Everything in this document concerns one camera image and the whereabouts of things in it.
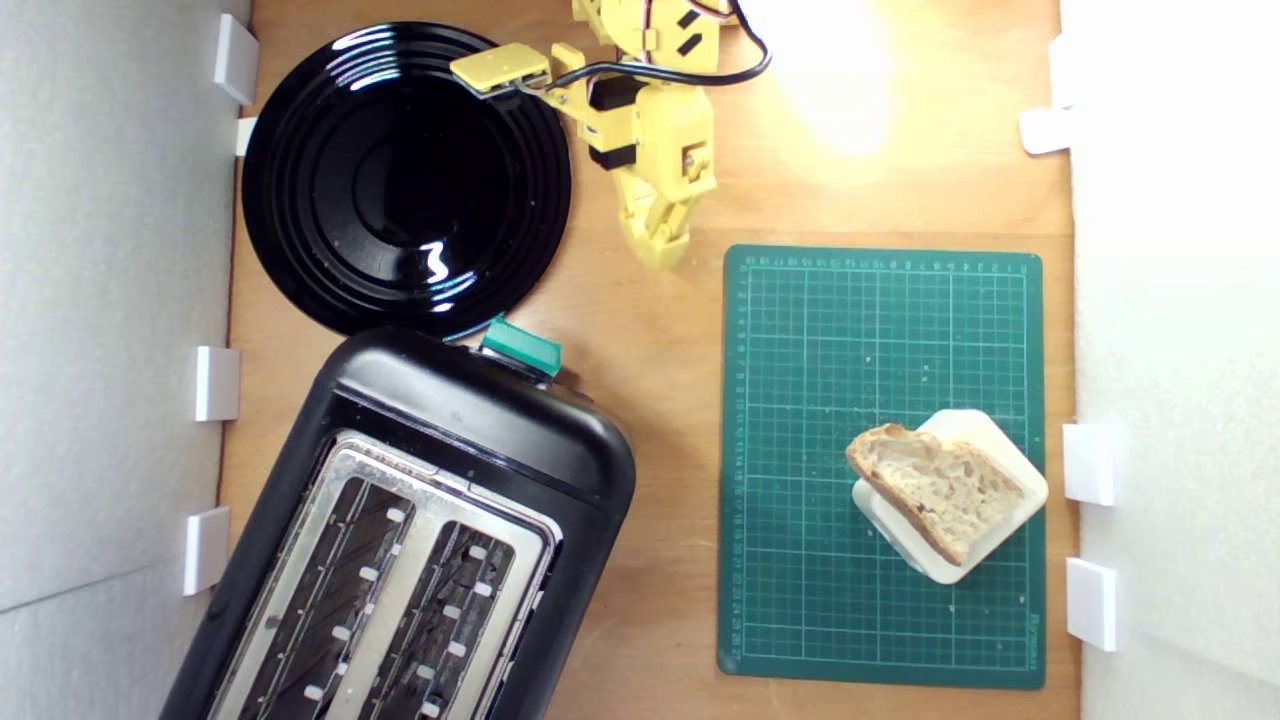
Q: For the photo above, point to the brown bread slice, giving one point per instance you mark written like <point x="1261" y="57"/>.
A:
<point x="940" y="490"/>

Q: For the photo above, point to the green toaster lever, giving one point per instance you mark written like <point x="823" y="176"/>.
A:
<point x="520" y="345"/>

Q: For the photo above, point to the black two-slot toaster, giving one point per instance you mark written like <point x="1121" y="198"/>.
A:
<point x="480" y="420"/>

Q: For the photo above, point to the green cutting mat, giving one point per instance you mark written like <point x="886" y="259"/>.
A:
<point x="800" y="400"/>

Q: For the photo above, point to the black round plate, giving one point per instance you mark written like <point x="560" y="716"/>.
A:
<point x="330" y="200"/>

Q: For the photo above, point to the white square block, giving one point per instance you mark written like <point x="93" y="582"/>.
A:
<point x="990" y="440"/>

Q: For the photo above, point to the yellow wrist camera housing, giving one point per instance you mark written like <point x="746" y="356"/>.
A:
<point x="495" y="68"/>

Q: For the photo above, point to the white wall clip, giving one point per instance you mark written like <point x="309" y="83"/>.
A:
<point x="217" y="383"/>
<point x="246" y="135"/>
<point x="235" y="60"/>
<point x="1088" y="463"/>
<point x="1060" y="70"/>
<point x="1091" y="603"/>
<point x="206" y="550"/>
<point x="1045" y="130"/>

